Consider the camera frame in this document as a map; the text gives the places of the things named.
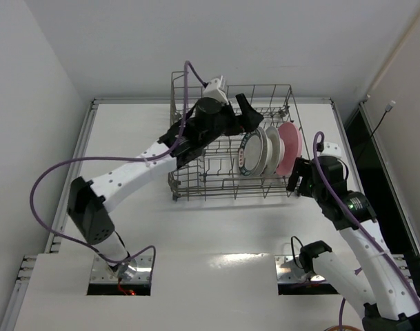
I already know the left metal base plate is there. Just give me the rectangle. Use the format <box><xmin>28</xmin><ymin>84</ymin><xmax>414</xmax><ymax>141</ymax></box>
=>
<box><xmin>90</xmin><ymin>255</ymin><xmax>153</xmax><ymax>285</ymax></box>

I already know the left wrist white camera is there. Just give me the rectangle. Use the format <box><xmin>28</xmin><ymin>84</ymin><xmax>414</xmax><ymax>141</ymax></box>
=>
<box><xmin>203</xmin><ymin>75</ymin><xmax>228</xmax><ymax>104</ymax></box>

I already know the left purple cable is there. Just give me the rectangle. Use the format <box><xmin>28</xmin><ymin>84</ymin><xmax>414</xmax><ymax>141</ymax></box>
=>
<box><xmin>29</xmin><ymin>60</ymin><xmax>210</xmax><ymax>283</ymax></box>

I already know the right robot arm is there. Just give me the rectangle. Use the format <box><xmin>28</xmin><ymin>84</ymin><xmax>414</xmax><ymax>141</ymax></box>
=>
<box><xmin>287</xmin><ymin>156</ymin><xmax>420</xmax><ymax>330</ymax></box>

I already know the hanging black usb cable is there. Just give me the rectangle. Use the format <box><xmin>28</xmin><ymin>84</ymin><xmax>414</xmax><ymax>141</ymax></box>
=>
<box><xmin>354</xmin><ymin>99</ymin><xmax>397</xmax><ymax>163</ymax></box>

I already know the wrist white camera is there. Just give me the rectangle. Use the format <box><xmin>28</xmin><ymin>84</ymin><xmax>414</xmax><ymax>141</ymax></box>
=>
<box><xmin>320</xmin><ymin>141</ymin><xmax>343</xmax><ymax>159</ymax></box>
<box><xmin>203</xmin><ymin>75</ymin><xmax>228</xmax><ymax>104</ymax></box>

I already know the grey wire dish rack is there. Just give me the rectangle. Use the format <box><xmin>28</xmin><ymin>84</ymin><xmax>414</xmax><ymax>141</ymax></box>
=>
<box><xmin>168</xmin><ymin>83</ymin><xmax>302</xmax><ymax>200</ymax></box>

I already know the brown round object bottom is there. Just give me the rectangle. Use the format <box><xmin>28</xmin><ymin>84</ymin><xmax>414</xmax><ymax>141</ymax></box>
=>
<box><xmin>324</xmin><ymin>325</ymin><xmax>361</xmax><ymax>331</ymax></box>

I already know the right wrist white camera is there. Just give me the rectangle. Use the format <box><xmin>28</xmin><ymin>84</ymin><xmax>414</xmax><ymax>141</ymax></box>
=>
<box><xmin>320</xmin><ymin>141</ymin><xmax>343</xmax><ymax>159</ymax></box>

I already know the purple cable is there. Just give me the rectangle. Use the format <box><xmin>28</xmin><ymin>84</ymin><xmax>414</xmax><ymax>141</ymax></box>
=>
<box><xmin>29</xmin><ymin>60</ymin><xmax>210</xmax><ymax>283</ymax></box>
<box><xmin>311</xmin><ymin>130</ymin><xmax>420</xmax><ymax>327</ymax></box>

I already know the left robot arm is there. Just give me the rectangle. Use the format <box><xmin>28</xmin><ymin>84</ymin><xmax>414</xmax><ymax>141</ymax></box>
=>
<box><xmin>67</xmin><ymin>94</ymin><xmax>263</xmax><ymax>278</ymax></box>

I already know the pink plastic plate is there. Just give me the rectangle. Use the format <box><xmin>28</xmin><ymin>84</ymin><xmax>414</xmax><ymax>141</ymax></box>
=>
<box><xmin>276</xmin><ymin>121</ymin><xmax>302</xmax><ymax>176</ymax></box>

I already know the metal base plate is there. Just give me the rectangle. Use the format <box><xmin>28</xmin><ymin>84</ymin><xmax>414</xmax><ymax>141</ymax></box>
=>
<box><xmin>274</xmin><ymin>255</ymin><xmax>326</xmax><ymax>285</ymax></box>
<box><xmin>90</xmin><ymin>255</ymin><xmax>153</xmax><ymax>285</ymax></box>

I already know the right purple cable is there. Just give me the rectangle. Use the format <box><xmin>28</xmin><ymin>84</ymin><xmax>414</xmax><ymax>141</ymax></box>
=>
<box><xmin>311</xmin><ymin>130</ymin><xmax>420</xmax><ymax>327</ymax></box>

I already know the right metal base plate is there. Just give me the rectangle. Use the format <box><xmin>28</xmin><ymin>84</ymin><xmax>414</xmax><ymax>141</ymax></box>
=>
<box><xmin>274</xmin><ymin>255</ymin><xmax>326</xmax><ymax>285</ymax></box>

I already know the green rimmed printed plate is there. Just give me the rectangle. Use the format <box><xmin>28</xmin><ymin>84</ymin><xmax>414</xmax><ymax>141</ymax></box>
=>
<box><xmin>238</xmin><ymin>128</ymin><xmax>266</xmax><ymax>177</ymax></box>

